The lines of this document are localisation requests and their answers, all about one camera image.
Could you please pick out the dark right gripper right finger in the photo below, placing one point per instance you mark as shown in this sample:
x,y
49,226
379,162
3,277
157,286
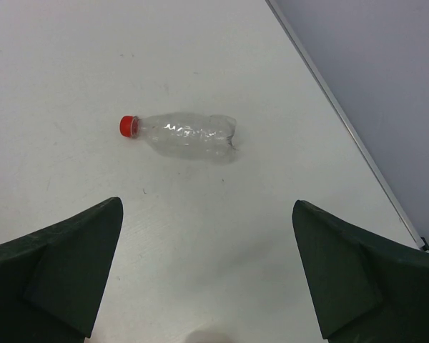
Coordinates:
x,y
364,287

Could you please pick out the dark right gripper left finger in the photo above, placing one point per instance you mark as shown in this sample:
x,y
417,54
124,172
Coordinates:
x,y
52,281

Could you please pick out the clear bottle red cap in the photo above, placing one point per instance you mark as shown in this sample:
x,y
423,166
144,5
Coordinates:
x,y
183,135

